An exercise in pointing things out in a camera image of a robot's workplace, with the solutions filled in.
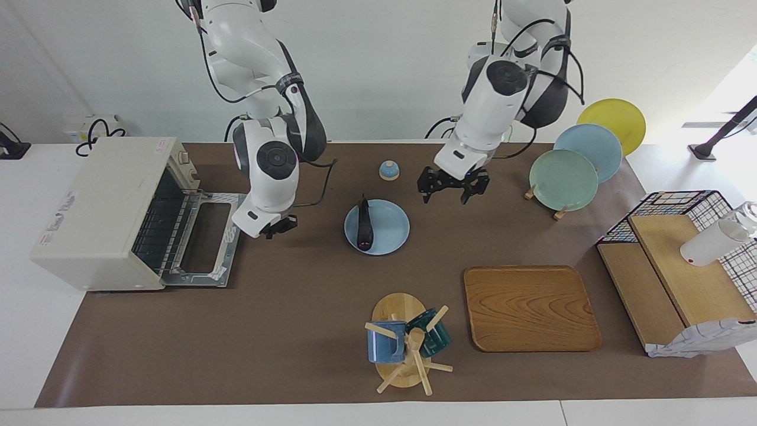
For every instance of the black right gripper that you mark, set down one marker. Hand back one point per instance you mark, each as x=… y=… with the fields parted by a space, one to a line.
x=271 y=229

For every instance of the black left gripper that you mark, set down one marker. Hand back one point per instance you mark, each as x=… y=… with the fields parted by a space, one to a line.
x=452 y=180

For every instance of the light blue serving plate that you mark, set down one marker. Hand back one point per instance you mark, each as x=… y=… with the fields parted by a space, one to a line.
x=390 y=228

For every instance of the dark purple eggplant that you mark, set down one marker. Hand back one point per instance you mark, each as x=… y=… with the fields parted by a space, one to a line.
x=365 y=228

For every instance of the cream toaster oven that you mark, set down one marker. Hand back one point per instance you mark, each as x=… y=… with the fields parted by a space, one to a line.
x=94 y=213

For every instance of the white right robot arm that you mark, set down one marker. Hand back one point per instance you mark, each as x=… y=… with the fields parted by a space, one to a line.
x=272 y=171

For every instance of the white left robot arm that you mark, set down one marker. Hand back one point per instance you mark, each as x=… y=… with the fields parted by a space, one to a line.
x=491 y=100

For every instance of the blue call bell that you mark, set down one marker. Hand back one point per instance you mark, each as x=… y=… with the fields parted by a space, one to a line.
x=389 y=171

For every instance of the brown table mat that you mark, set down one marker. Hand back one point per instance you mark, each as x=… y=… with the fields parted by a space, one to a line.
x=295 y=307

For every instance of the wooden plate rack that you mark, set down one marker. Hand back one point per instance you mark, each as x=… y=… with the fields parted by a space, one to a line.
x=559 y=214

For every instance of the pale green plate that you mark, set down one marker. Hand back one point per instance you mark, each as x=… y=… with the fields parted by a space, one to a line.
x=562 y=180

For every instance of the wooden mug tree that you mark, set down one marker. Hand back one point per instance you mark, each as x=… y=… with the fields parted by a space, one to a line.
x=397 y=306

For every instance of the brown wooden tray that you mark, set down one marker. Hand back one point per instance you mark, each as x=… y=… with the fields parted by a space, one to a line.
x=529 y=307

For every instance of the dark green mug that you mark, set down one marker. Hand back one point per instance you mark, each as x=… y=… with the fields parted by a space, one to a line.
x=437 y=340

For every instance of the blue mug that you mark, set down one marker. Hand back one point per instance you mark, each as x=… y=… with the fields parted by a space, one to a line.
x=384 y=346

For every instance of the light blue racked plate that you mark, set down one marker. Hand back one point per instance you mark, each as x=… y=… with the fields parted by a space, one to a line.
x=594 y=142

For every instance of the yellow plate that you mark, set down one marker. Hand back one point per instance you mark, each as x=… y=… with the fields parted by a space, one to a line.
x=618 y=115

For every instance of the white power strip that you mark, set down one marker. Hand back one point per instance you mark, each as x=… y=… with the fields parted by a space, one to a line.
x=77 y=125

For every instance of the light wooden shelf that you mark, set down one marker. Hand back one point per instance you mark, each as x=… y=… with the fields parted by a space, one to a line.
x=692 y=290

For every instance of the white cup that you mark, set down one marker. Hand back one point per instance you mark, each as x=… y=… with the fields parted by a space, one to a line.
x=709 y=245

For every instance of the black stand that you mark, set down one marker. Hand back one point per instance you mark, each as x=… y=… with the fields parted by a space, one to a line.
x=724 y=133

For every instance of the black device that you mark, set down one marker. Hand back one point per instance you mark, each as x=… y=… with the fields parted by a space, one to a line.
x=10 y=149

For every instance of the white patterned cloth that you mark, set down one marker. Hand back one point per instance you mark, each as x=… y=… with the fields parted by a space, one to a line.
x=698 y=340

